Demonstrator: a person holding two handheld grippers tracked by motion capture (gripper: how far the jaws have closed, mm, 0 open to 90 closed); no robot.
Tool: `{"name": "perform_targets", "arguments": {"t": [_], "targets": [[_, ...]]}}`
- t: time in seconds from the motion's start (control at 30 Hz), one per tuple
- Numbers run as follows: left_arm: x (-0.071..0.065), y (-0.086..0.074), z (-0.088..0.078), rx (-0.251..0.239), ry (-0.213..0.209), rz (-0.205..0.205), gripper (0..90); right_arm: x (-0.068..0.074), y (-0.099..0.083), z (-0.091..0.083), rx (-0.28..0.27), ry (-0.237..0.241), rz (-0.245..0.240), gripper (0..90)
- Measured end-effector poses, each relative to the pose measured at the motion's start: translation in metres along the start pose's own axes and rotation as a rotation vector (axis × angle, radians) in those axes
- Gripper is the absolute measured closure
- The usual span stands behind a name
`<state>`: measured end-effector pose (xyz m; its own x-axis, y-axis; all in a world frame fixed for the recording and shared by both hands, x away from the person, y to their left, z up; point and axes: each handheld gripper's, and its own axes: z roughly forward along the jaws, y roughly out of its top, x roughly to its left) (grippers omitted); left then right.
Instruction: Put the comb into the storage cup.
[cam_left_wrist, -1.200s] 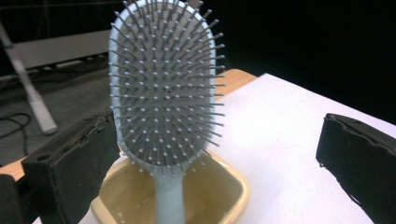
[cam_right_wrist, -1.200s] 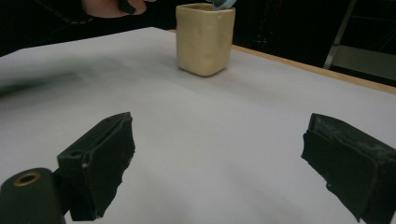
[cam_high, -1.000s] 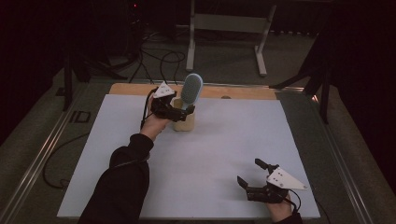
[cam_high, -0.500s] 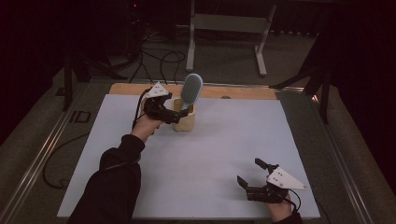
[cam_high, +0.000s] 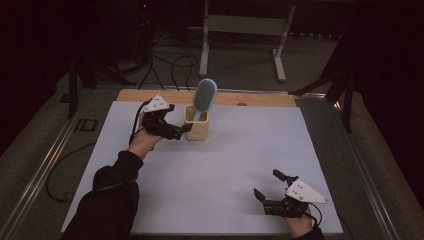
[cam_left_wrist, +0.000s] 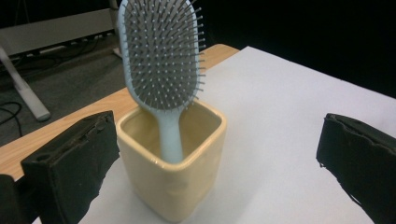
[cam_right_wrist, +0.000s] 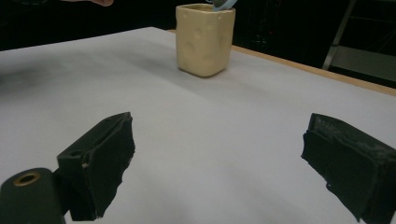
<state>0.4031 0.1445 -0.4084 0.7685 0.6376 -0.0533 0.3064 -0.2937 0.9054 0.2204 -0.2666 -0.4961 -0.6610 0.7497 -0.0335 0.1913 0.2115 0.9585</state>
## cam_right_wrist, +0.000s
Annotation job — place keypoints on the white metal stand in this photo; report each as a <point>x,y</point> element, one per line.
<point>358,59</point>

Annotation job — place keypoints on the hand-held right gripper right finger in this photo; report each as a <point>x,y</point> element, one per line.
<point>351,165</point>

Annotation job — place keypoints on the pale table mat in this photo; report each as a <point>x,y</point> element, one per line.
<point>199,109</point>

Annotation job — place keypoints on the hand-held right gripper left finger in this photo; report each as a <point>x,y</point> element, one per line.
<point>99,161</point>

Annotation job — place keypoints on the light blue hairbrush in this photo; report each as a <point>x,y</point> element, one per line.
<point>222,4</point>

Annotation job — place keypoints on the yellow square cup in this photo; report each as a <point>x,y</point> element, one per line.
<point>204,40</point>

